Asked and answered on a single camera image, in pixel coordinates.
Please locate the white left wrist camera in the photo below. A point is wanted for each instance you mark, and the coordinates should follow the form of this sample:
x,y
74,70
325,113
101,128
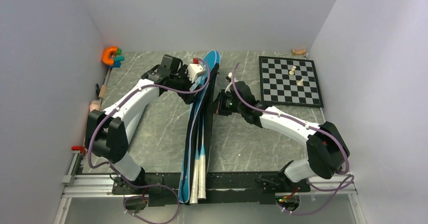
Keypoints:
x,y
195,69

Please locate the cream chess pawn upper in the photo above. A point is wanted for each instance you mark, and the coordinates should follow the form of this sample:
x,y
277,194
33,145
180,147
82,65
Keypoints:
x,y
292,71

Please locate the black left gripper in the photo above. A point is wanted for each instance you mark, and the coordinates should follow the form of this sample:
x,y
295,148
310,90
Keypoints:
x,y
188,97

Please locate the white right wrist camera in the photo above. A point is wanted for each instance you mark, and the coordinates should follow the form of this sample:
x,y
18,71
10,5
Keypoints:
x,y
229,79

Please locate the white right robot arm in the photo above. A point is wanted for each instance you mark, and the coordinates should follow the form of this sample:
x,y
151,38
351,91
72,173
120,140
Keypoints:
x,y
327,153

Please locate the black base frame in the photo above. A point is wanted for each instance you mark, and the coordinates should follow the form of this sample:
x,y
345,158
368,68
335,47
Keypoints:
x,y
221,187

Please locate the black white chessboard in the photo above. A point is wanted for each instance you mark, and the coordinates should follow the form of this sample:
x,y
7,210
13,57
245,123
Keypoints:
x,y
278,87

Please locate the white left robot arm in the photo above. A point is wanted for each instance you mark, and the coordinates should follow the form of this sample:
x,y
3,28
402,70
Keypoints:
x,y
109,131

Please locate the orange C-shaped toy block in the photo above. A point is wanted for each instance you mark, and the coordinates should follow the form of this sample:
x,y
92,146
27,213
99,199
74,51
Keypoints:
x,y
109,54

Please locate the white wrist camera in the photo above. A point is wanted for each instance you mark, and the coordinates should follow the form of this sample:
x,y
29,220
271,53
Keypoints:
x,y
195,69
229,79

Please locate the blue racket bag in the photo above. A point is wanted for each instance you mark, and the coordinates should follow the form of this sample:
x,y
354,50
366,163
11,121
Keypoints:
x,y
192,181

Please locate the beige handle tool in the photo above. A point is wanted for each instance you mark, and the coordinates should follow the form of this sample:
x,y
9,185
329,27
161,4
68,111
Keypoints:
x,y
95,105

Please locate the wooden arch block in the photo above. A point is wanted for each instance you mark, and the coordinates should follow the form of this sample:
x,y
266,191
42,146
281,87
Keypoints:
x,y
301,51

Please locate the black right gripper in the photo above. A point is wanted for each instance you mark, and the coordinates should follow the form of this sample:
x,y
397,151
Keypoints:
x,y
218,108

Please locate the green blue toy blocks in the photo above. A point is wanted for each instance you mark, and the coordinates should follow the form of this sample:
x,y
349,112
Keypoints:
x,y
117,58

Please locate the red clamp on rail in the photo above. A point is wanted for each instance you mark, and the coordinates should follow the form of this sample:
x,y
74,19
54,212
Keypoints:
x,y
80,149

